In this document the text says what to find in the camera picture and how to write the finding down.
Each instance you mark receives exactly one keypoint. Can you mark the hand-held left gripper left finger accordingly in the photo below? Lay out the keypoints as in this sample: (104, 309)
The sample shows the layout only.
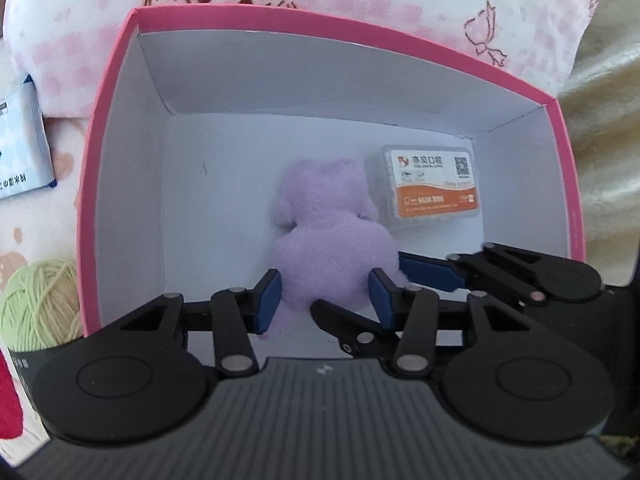
(266, 302)

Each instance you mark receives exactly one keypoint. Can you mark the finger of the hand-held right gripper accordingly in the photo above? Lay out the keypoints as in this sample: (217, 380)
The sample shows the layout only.
(345, 327)
(430, 270)

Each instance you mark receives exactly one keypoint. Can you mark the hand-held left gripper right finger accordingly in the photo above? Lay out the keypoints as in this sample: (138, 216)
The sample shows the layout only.
(380, 300)

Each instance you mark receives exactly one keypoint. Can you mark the purple plush toy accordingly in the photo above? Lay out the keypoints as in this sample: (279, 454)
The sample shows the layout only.
(330, 245)

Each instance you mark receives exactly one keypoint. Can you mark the clear orange-label plastic case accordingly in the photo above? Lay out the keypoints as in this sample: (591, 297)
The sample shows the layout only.
(430, 190)

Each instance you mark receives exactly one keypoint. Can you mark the pink cardboard box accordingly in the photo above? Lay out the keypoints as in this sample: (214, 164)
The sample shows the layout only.
(225, 170)

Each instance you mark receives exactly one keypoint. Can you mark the green yarn ball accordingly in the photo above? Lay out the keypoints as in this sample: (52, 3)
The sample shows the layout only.
(40, 305)

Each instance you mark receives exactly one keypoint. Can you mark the blue wet wipes pack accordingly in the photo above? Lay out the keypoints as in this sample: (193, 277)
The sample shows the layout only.
(22, 145)

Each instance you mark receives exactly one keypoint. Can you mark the beige quilt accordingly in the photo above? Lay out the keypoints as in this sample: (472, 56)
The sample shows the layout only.
(610, 135)

